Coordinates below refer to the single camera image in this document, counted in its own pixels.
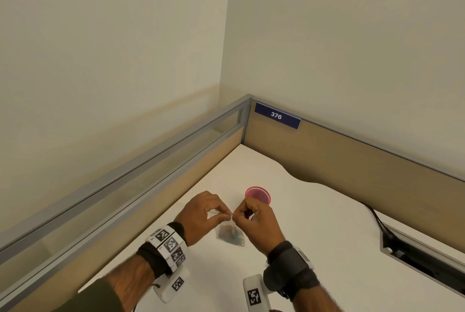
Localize person's right hand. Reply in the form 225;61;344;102
232;197;286;256

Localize person's left hand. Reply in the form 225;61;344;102
174;190;233;247

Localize small clear plastic bag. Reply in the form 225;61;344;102
217;213;245;248

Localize person's left forearm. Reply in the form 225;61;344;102
105;255;155;301

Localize left wristband with marker tags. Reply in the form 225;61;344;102
137;221;189;280

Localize red cup with paper label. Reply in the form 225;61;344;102
244;186;272;207

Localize right wristband with marker tag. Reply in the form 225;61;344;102
263;241;321;300

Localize beige partition with glass strip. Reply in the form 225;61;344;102
0;94;253;312

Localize blue sign plate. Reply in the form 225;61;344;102
254;101;302;131

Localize beige partition panel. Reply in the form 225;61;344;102
241;97;465;231

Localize olive green sleeve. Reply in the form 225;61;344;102
50;279;126;312

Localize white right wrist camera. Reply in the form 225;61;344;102
242;274;272;312

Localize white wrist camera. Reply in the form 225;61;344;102
242;274;272;312
154;268;191;304

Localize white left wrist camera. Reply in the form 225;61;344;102
154;268;191;304

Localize black cable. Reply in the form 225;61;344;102
359;203;391;236

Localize desk cable tray opening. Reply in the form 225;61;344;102
379;222;465;296

